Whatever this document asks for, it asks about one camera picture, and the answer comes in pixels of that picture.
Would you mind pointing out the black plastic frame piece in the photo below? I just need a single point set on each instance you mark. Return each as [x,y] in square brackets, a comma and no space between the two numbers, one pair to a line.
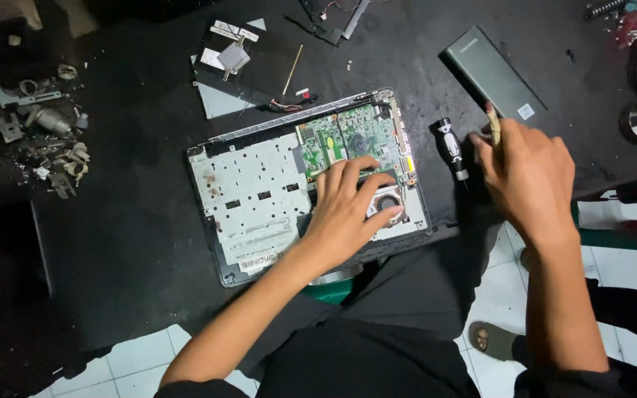
[332,22]

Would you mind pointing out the person's left hand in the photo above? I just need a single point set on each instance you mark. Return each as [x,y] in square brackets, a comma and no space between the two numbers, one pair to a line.
[343,218]

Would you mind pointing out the green laptop motherboard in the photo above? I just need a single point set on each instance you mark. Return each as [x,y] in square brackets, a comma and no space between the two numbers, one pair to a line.
[351,138]

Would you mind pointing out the black and white screwdriver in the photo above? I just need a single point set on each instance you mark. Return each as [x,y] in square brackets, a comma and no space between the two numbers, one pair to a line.
[451,149]

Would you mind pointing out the person's black trousers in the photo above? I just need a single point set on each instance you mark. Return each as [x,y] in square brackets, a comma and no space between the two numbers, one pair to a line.
[385,331]

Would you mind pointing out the thin wooden stick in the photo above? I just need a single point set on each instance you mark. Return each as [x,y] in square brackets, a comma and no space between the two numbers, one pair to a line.
[292,70]

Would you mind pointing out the laptop base chassis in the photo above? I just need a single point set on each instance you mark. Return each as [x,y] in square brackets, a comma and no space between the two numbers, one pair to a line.
[252,193]

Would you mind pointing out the laptop cooling fan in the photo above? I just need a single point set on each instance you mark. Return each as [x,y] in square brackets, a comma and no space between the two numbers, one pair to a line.
[389,203]

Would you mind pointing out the dark green power bank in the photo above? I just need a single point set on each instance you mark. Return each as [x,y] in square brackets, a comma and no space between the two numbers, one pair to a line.
[490,77]

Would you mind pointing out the person's right hand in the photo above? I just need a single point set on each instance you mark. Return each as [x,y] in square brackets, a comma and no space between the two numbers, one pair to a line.
[528,177]

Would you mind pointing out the heap of metal scrap parts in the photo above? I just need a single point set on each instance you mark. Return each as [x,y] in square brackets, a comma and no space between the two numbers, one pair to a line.
[47,132]

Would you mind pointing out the olive sandal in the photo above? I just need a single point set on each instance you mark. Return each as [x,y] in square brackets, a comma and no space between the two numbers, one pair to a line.
[490,340]

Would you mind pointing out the black panel with square heatsink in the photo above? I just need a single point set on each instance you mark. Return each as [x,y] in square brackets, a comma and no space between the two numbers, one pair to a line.
[235,66]

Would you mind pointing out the heap of springs and clutter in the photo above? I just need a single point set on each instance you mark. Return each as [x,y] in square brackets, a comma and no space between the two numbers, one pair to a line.
[636,16]

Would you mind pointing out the green stool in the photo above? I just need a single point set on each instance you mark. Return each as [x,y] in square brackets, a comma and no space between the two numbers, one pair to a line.
[327,288]

